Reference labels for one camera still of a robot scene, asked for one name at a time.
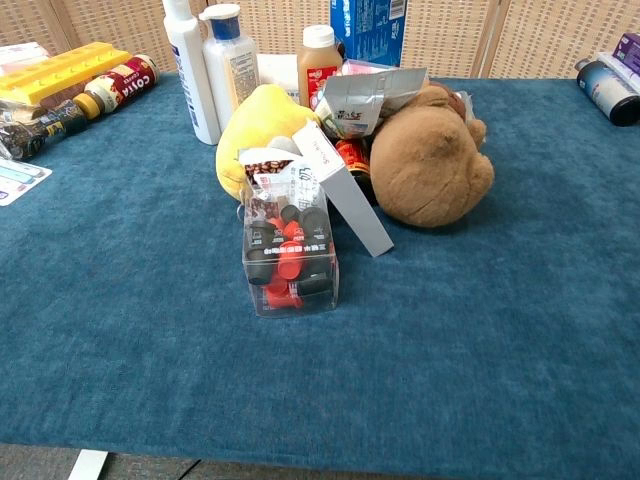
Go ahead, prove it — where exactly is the brown plush toy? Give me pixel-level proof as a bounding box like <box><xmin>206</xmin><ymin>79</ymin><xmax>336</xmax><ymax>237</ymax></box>
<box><xmin>369</xmin><ymin>80</ymin><xmax>496</xmax><ymax>229</ymax></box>

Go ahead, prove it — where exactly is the white pump bottle blue label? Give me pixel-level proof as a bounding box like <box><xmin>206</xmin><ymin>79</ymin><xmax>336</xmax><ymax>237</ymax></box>
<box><xmin>198</xmin><ymin>3</ymin><xmax>261</xmax><ymax>132</ymax></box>

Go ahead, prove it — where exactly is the woven wicker folding screen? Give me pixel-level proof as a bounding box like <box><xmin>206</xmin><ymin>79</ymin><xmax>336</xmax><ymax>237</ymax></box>
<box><xmin>0</xmin><ymin>0</ymin><xmax>640</xmax><ymax>80</ymax></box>

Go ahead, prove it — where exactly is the white table leg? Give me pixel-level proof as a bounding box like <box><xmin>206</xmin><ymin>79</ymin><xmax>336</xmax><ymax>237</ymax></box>
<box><xmin>67</xmin><ymin>448</ymin><xmax>109</xmax><ymax>480</ymax></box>

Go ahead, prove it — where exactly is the coffee bean print packet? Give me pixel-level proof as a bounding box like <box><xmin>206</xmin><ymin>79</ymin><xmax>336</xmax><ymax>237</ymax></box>
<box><xmin>238</xmin><ymin>147</ymin><xmax>297</xmax><ymax>192</ymax></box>

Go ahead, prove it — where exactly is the slim white cardboard box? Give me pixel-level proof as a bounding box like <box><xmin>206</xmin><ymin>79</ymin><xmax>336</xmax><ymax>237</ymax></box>
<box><xmin>291</xmin><ymin>120</ymin><xmax>395</xmax><ymax>259</ymax></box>

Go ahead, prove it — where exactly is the blue cardboard carton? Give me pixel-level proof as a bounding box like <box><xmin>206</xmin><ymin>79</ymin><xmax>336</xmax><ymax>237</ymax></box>
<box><xmin>329</xmin><ymin>0</ymin><xmax>409</xmax><ymax>68</ymax></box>

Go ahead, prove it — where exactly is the red Costa coffee bottle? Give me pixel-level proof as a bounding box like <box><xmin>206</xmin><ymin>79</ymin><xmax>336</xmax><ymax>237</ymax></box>
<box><xmin>73</xmin><ymin>54</ymin><xmax>160</xmax><ymax>121</ymax></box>

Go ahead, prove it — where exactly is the yellow plastic tray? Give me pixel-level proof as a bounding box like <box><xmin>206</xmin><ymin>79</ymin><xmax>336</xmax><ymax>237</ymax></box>
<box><xmin>0</xmin><ymin>41</ymin><xmax>133</xmax><ymax>106</ymax></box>

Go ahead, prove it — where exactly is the tall white lotion bottle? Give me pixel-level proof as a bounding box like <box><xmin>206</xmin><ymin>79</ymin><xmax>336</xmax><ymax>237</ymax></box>
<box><xmin>161</xmin><ymin>0</ymin><xmax>222</xmax><ymax>147</ymax></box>

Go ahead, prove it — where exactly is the brown juice bottle white cap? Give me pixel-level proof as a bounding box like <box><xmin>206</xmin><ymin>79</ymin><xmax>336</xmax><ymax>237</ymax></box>
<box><xmin>297</xmin><ymin>24</ymin><xmax>344</xmax><ymax>111</ymax></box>

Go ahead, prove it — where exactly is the dark patterned snack packet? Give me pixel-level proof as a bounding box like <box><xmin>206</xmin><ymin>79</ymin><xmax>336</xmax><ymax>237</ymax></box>
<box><xmin>0</xmin><ymin>97</ymin><xmax>91</xmax><ymax>161</ymax></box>

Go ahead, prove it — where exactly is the white and blue flat card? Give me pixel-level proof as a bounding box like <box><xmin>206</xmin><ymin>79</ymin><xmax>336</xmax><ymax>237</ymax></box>
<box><xmin>0</xmin><ymin>157</ymin><xmax>54</xmax><ymax>208</ymax></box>

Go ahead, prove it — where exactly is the clear plastic box of capsules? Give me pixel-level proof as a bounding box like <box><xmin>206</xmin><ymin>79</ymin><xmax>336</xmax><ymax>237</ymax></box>
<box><xmin>241</xmin><ymin>186</ymin><xmax>341</xmax><ymax>319</ymax></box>

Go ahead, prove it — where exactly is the silver foil snack pouch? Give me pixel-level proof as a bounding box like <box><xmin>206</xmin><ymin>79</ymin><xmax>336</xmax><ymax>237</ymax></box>
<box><xmin>314</xmin><ymin>66</ymin><xmax>429</xmax><ymax>140</ymax></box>

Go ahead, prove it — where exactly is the purple and white box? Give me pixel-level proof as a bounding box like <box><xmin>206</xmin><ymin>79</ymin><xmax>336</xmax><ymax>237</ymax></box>
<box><xmin>597</xmin><ymin>32</ymin><xmax>640</xmax><ymax>86</ymax></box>

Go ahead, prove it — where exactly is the blue velvet tablecloth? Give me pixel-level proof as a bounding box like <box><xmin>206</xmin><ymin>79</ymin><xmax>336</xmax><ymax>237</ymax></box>
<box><xmin>0</xmin><ymin>72</ymin><xmax>640</xmax><ymax>467</ymax></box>

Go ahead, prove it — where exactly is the dark blue cylindrical can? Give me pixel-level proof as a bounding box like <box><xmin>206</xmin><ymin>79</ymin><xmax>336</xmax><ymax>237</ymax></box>
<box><xmin>574</xmin><ymin>57</ymin><xmax>640</xmax><ymax>127</ymax></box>

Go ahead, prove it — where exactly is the white milk sachet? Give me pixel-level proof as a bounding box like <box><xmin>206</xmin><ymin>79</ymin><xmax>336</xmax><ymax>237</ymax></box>
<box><xmin>254</xmin><ymin>160</ymin><xmax>324</xmax><ymax>211</ymax></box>

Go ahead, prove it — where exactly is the pink and white box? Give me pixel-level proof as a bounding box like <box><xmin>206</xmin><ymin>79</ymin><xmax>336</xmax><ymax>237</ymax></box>
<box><xmin>0</xmin><ymin>41</ymin><xmax>51</xmax><ymax>66</ymax></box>

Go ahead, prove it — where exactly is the red and black can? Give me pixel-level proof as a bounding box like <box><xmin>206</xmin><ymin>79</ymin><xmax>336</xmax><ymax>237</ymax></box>
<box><xmin>334</xmin><ymin>137</ymin><xmax>379</xmax><ymax>206</ymax></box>

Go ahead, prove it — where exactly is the yellow plush toy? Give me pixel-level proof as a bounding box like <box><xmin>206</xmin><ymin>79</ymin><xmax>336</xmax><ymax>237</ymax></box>
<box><xmin>215</xmin><ymin>83</ymin><xmax>321</xmax><ymax>203</ymax></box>

